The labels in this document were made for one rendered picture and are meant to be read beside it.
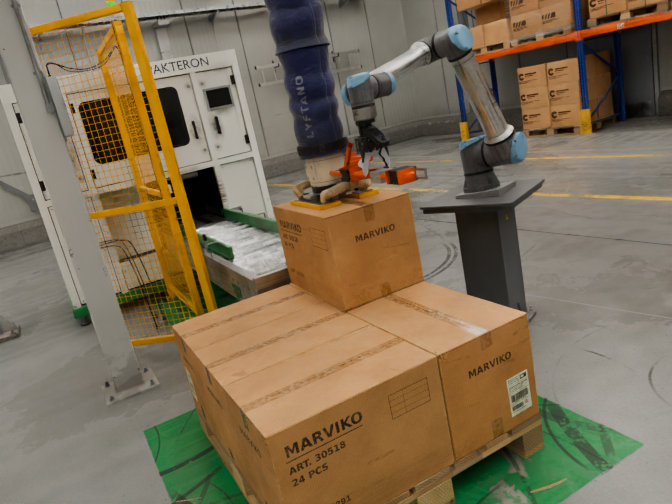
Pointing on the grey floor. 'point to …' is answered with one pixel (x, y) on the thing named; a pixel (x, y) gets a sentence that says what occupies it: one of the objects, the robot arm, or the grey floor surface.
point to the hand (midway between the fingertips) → (378, 171)
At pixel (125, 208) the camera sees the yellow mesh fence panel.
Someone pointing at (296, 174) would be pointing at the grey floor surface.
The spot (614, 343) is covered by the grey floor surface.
